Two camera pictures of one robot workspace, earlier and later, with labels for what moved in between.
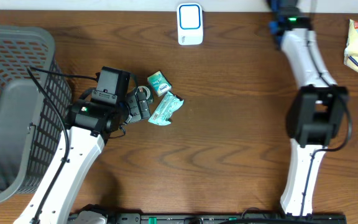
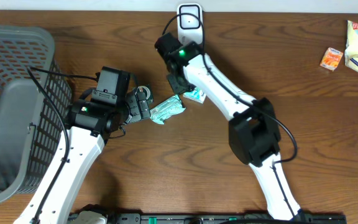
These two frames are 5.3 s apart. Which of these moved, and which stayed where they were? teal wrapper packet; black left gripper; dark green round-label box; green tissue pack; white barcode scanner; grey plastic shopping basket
Moved: green tissue pack; teal wrapper packet
Stayed: white barcode scanner; black left gripper; dark green round-label box; grey plastic shopping basket
